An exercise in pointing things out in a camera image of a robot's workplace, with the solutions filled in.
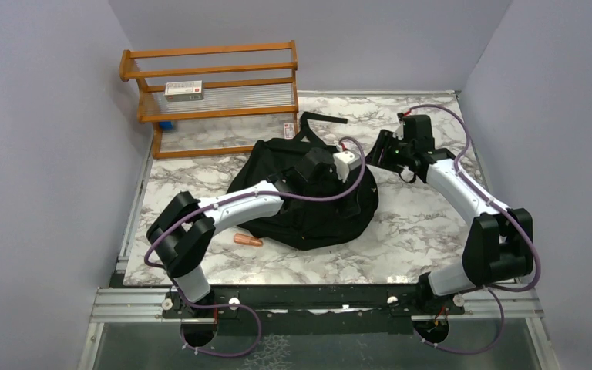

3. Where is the copper orange pen case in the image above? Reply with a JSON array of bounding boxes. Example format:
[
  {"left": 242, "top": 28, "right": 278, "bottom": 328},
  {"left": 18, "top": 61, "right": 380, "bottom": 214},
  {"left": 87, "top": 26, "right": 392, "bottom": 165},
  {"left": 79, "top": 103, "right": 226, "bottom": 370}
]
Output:
[{"left": 234, "top": 234, "right": 264, "bottom": 247}]

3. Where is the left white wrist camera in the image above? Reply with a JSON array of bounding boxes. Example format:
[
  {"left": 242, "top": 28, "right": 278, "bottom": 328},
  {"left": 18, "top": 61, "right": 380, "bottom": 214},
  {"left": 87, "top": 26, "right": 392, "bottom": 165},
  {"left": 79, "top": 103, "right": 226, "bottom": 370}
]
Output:
[{"left": 333, "top": 150, "right": 362, "bottom": 183}]

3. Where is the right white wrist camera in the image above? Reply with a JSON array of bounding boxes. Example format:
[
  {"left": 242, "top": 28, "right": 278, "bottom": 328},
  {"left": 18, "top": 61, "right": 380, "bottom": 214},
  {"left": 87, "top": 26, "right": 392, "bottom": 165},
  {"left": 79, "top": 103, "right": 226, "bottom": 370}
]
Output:
[{"left": 393, "top": 120, "right": 405, "bottom": 141}]

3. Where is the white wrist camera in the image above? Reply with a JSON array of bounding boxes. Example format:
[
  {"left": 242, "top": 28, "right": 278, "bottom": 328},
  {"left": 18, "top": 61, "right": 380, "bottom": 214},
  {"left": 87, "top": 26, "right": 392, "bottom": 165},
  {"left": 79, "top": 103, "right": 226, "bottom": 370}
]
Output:
[
  {"left": 393, "top": 120, "right": 405, "bottom": 141},
  {"left": 333, "top": 150, "right": 362, "bottom": 183}
]

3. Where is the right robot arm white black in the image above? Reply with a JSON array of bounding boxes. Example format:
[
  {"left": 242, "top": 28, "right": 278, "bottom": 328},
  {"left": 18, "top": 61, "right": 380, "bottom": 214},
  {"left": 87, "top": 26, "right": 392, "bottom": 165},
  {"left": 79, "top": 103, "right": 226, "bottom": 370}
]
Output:
[{"left": 367, "top": 113, "right": 534, "bottom": 314}]

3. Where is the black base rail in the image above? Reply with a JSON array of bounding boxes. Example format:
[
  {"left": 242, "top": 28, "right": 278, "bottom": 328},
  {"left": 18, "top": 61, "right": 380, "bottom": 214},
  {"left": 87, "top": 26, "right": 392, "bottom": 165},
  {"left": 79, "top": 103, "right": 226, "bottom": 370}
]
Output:
[{"left": 161, "top": 284, "right": 464, "bottom": 336}]

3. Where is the white red box on shelf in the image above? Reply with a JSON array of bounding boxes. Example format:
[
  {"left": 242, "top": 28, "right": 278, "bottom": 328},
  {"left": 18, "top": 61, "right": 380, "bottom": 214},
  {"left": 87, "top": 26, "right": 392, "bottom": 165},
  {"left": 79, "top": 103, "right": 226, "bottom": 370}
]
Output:
[{"left": 163, "top": 80, "right": 204, "bottom": 102}]

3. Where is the black student backpack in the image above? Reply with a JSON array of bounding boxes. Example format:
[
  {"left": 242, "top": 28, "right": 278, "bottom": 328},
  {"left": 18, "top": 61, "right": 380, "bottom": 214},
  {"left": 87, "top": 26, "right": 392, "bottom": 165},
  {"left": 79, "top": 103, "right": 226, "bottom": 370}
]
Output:
[{"left": 227, "top": 112, "right": 379, "bottom": 251}]

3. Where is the blue object under shelf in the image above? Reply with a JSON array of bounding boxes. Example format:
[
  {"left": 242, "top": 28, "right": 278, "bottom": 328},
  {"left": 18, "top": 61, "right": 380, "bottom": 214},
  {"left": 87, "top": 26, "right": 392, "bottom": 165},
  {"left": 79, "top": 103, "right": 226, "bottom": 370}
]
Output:
[{"left": 159, "top": 121, "right": 174, "bottom": 130}]

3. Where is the wooden shelf rack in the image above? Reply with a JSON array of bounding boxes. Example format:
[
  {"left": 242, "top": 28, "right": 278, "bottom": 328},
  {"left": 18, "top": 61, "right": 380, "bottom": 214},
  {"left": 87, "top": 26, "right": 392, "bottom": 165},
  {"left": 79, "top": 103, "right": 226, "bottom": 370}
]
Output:
[{"left": 118, "top": 40, "right": 301, "bottom": 160}]

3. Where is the small red white box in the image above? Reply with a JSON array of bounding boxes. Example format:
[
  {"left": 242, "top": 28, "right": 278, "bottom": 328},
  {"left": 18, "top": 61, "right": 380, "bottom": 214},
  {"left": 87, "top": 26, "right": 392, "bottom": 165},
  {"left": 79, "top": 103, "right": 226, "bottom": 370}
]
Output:
[{"left": 283, "top": 123, "right": 296, "bottom": 140}]

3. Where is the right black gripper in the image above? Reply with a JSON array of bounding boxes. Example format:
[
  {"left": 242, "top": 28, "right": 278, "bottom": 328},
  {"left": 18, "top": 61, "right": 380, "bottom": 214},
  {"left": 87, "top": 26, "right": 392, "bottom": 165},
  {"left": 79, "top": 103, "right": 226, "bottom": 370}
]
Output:
[{"left": 364, "top": 129, "right": 414, "bottom": 174}]

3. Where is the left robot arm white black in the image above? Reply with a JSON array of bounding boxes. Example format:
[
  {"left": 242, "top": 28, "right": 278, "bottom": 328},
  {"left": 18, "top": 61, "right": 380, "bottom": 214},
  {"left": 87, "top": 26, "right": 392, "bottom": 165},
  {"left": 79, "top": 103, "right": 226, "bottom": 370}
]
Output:
[{"left": 146, "top": 148, "right": 366, "bottom": 317}]

